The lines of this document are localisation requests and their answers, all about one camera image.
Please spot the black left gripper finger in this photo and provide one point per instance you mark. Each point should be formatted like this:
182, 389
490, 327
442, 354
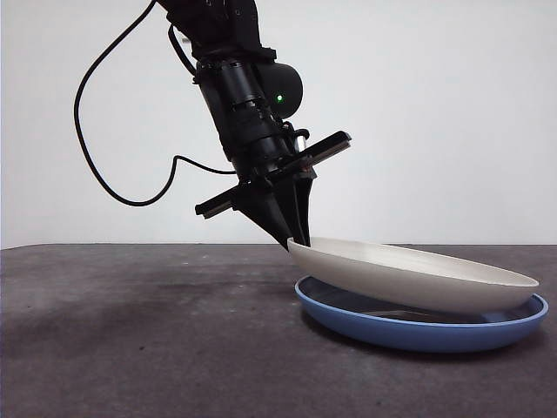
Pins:
304, 204
272, 209

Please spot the white round plate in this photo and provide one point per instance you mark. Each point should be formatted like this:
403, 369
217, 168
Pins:
391, 278

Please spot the blue round plate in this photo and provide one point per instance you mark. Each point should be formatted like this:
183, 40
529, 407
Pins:
413, 335

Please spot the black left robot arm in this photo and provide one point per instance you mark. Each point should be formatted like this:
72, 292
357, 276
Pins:
243, 96

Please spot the pale grey camera box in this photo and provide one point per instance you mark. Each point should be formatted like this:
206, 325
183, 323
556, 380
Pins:
300, 143

